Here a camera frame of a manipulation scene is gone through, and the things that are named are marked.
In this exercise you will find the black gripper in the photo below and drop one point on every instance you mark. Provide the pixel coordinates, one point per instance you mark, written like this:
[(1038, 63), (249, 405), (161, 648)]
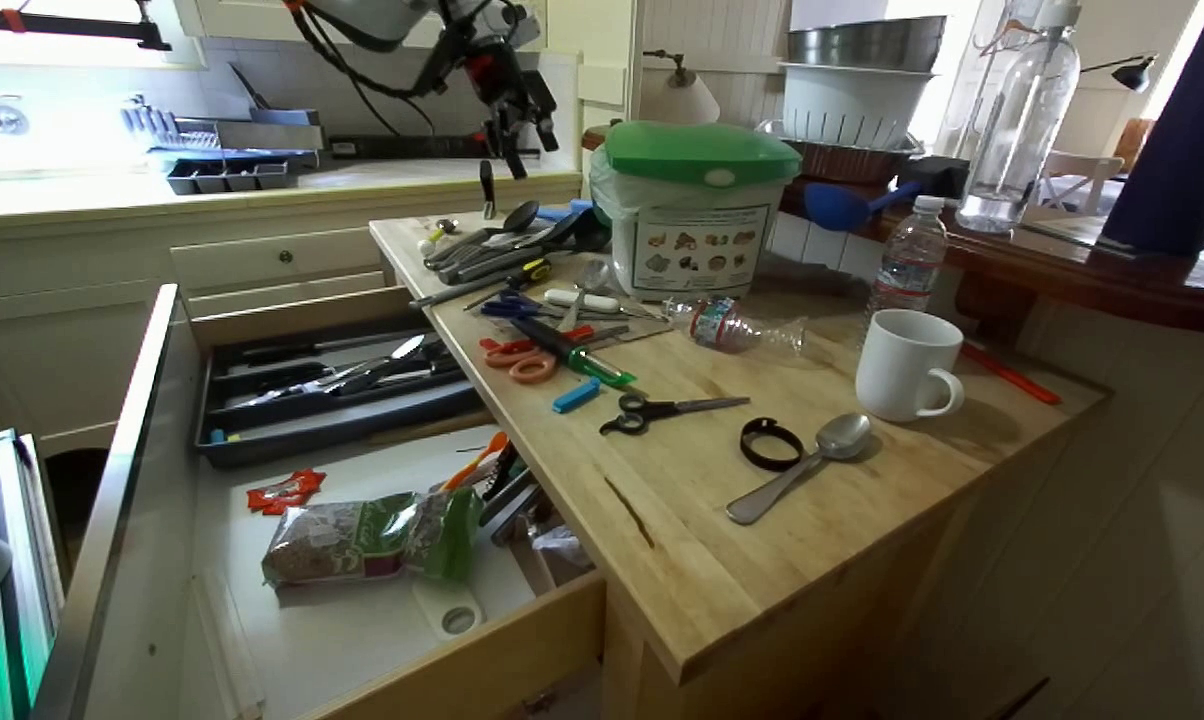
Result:
[(507, 85)]

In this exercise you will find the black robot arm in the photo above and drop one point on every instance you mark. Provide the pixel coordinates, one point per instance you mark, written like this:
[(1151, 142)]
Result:
[(383, 27)]

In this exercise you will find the white desk lamp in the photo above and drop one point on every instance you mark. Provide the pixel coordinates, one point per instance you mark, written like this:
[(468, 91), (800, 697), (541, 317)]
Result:
[(681, 96)]

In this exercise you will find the silver metal spoon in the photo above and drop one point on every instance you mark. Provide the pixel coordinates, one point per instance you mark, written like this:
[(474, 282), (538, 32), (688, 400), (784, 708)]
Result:
[(838, 442)]

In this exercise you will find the pile of kitchen utensils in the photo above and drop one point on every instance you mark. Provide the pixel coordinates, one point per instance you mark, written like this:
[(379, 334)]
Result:
[(526, 235)]

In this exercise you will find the green lidded compost bin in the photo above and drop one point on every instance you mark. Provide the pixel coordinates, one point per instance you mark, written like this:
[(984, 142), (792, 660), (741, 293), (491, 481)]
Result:
[(688, 206)]

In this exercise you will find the green marker pen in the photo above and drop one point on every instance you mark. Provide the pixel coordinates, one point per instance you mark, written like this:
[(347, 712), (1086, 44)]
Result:
[(573, 354)]

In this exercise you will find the crushed plastic bottle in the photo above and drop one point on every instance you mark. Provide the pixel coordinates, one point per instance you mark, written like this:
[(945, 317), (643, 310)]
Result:
[(724, 325)]

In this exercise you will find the small blue marker cap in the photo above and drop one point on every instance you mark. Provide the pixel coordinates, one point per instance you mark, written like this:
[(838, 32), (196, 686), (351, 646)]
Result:
[(573, 396)]

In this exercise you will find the blue ice cube tray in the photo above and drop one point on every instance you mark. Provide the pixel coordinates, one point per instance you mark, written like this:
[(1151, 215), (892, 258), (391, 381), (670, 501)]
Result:
[(231, 172)]

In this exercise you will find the white dish rack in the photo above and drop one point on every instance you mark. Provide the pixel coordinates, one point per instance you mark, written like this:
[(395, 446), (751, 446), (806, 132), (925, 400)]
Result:
[(856, 85)]

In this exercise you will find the dark grey cutlery tray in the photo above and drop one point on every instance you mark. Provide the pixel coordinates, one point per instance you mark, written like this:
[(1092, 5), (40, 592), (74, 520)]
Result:
[(316, 390)]

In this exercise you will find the pens bundle in drawer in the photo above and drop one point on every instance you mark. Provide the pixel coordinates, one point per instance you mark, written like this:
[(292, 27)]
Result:
[(502, 486)]

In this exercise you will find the clear plastic water bottle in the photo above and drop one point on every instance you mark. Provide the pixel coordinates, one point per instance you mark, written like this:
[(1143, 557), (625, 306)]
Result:
[(913, 258)]

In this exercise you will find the green plastic food bag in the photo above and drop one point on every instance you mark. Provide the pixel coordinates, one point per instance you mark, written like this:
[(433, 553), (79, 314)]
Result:
[(423, 535)]

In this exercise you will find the open wooden drawer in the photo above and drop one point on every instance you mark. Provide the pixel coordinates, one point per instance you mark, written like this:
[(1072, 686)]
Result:
[(232, 582)]

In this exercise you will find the white ceramic mug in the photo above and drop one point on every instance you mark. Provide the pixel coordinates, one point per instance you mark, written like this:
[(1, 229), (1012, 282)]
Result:
[(909, 364)]

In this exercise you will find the red sauce packets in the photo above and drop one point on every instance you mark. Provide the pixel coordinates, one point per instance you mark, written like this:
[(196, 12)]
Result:
[(286, 495)]

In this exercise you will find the tall glass bottle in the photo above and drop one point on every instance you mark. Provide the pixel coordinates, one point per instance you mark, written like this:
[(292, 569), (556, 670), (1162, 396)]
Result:
[(1021, 121)]

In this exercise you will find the red pencil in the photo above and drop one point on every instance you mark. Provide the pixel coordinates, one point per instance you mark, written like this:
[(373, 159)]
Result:
[(1021, 381)]

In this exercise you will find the orange handled scissors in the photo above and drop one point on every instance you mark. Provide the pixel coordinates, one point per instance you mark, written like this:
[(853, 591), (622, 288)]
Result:
[(521, 356)]

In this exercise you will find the black handled scissors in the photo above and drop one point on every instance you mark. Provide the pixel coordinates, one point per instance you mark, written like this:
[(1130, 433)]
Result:
[(636, 413)]

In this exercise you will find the black ring band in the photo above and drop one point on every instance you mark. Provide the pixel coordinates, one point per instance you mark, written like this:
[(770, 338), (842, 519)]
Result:
[(770, 446)]

